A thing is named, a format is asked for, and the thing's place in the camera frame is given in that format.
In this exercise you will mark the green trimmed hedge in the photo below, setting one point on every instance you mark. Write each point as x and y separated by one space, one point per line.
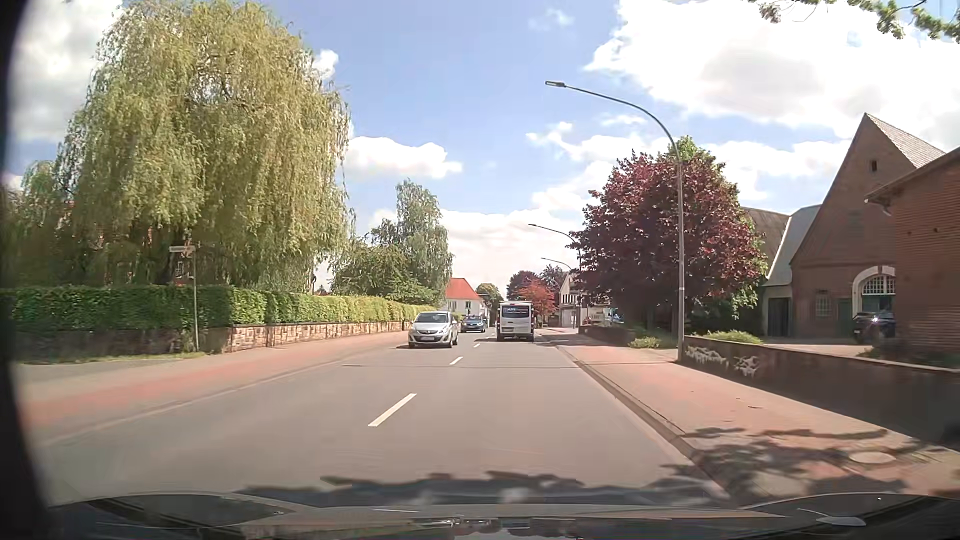
150 306

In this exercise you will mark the silver car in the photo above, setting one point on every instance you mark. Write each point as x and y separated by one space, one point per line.
433 329

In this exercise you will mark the red paved pavement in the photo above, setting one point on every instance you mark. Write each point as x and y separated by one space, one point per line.
735 420
135 386

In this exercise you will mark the car's own bonnet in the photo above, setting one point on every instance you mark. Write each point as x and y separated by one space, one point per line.
480 517

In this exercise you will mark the green birch tree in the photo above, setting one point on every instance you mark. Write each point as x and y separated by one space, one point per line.
409 247

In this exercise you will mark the dark red leaved tree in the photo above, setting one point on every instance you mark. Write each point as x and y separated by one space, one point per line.
660 232

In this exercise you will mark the tall curved lamp post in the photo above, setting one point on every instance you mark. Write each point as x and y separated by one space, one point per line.
680 247

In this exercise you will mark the grey roofed building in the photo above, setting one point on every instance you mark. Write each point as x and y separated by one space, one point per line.
780 262

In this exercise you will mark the red brick gabled building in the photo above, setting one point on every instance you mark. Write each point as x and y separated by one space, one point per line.
847 247

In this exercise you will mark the large weeping willow tree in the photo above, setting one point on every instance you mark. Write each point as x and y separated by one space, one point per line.
202 150

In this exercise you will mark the dark parked car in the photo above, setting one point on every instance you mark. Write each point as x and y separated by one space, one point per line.
874 325

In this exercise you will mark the white van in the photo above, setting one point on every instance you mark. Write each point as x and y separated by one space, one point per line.
515 321

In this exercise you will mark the road sign on post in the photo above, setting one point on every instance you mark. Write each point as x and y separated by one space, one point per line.
194 300

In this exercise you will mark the white house red roof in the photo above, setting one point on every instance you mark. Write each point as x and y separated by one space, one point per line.
463 298

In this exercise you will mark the road markings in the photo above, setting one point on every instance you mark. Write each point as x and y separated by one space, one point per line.
391 409

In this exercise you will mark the low grey concrete wall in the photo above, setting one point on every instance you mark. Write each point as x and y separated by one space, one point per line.
840 382

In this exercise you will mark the low stone wall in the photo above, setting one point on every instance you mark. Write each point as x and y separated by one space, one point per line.
300 334

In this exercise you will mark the white building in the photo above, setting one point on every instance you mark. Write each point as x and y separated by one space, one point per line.
571 300

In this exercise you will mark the grey asphalt road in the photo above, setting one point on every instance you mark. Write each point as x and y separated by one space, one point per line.
480 420

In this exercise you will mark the blue car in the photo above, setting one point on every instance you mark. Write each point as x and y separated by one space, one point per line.
473 324

